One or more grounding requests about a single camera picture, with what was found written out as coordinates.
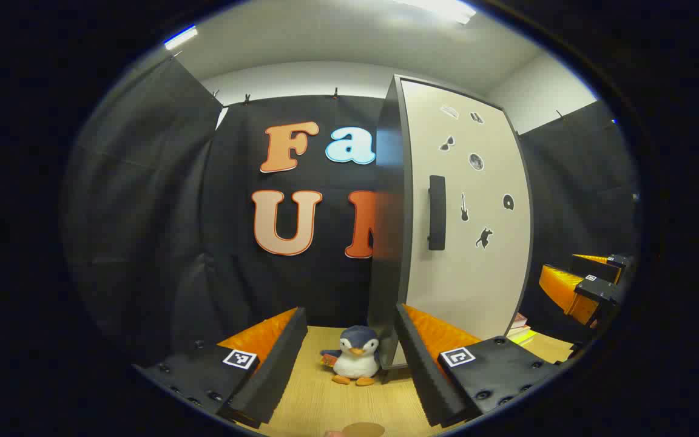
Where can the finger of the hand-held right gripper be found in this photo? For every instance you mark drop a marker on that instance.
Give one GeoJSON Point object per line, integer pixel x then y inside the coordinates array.
{"type": "Point", "coordinates": [592, 264]}
{"type": "Point", "coordinates": [559, 288]}

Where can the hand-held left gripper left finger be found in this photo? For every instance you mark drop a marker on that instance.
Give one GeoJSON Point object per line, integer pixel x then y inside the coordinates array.
{"type": "Point", "coordinates": [276, 364]}

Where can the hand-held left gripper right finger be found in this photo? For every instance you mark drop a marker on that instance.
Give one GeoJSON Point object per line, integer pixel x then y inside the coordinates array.
{"type": "Point", "coordinates": [419, 370]}

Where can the round brown coaster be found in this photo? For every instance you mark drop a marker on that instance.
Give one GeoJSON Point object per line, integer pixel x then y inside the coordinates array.
{"type": "Point", "coordinates": [363, 431]}

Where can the gray cabinet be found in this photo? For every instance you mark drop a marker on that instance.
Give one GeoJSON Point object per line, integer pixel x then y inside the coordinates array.
{"type": "Point", "coordinates": [389, 243]}

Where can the red brown book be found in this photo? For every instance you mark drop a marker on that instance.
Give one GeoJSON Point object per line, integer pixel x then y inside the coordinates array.
{"type": "Point", "coordinates": [519, 320]}

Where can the penguin plush toy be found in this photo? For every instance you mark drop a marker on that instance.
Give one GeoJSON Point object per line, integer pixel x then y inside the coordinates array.
{"type": "Point", "coordinates": [355, 361]}

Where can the black backdrop cloth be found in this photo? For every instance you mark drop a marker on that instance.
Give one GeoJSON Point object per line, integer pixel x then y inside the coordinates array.
{"type": "Point", "coordinates": [161, 243]}

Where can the ceiling light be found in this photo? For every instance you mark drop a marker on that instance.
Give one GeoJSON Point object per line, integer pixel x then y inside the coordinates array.
{"type": "Point", "coordinates": [181, 37]}
{"type": "Point", "coordinates": [440, 7]}

